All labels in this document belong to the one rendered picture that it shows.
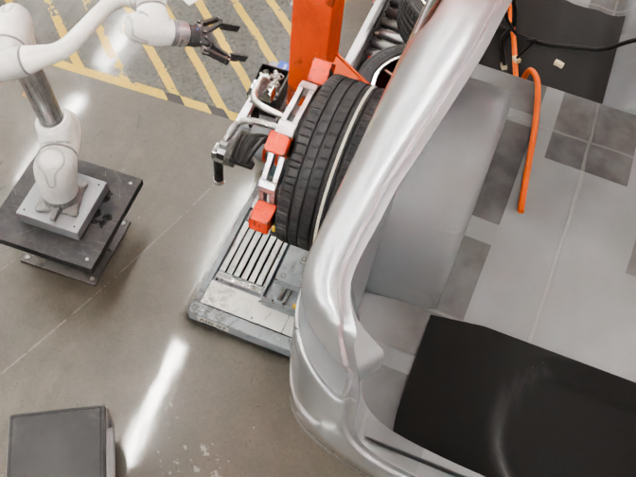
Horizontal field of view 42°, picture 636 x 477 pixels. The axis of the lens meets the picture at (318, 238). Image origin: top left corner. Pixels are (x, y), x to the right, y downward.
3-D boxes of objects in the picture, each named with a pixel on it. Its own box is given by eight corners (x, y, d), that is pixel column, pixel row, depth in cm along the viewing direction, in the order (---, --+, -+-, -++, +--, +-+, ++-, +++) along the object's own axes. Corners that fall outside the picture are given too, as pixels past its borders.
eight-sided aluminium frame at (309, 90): (272, 249, 317) (276, 164, 272) (256, 243, 318) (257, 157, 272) (322, 149, 346) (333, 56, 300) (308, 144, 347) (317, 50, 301)
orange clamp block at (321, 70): (325, 87, 299) (333, 63, 297) (305, 80, 300) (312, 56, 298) (328, 87, 306) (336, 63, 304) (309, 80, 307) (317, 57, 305)
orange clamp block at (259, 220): (276, 216, 297) (267, 235, 293) (256, 208, 298) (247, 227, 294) (277, 205, 291) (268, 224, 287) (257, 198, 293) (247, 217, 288)
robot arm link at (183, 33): (168, 51, 279) (185, 54, 282) (177, 34, 272) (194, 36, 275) (164, 30, 283) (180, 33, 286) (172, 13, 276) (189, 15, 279)
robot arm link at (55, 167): (37, 204, 339) (26, 174, 321) (43, 169, 349) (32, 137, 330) (78, 205, 341) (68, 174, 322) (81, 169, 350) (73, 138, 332)
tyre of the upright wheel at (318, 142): (397, 63, 278) (395, 127, 342) (333, 43, 281) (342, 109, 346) (327, 243, 268) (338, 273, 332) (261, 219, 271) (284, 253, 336)
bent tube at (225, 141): (269, 166, 289) (270, 147, 280) (219, 148, 292) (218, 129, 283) (288, 131, 298) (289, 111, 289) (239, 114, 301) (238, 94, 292)
